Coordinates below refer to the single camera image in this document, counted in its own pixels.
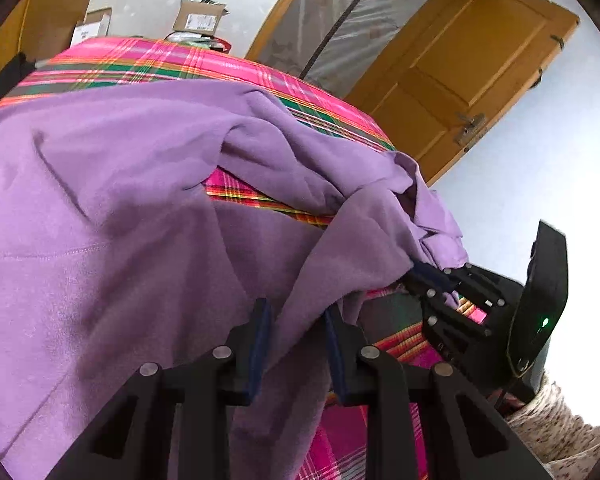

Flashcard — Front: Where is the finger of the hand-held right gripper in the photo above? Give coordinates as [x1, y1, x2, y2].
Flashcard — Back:
[409, 262, 493, 361]
[442, 263, 506, 308]

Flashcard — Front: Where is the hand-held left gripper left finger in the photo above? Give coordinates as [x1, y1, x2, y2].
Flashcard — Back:
[47, 297, 273, 480]

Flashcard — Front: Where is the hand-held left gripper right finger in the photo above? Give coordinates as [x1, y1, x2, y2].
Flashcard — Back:
[325, 305, 551, 480]

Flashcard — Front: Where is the purple fleece garment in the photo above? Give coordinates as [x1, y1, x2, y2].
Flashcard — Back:
[0, 79, 470, 480]

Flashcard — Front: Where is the person's right forearm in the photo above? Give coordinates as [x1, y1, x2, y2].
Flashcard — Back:
[502, 372, 600, 480]

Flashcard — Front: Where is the metal door latch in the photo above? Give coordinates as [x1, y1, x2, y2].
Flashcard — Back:
[452, 112, 488, 147]

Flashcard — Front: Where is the wooden door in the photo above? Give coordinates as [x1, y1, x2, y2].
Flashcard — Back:
[344, 0, 581, 187]

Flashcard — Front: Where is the translucent door curtain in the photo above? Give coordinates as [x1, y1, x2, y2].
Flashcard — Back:
[255, 0, 453, 96]

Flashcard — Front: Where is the pink green plaid blanket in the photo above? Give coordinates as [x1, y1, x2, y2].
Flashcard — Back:
[0, 35, 486, 480]

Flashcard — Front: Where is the red basket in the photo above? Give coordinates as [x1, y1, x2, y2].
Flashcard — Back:
[165, 30, 233, 53]

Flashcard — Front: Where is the brown cardboard box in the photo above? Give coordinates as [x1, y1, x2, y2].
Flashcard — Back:
[172, 0, 229, 37]

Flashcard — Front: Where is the white cardboard box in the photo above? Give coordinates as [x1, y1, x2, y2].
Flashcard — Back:
[71, 7, 113, 47]

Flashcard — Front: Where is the black cloth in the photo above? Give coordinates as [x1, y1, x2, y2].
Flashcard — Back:
[0, 51, 37, 115]

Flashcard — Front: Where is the wooden wardrobe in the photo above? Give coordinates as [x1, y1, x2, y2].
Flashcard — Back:
[0, 0, 106, 92]

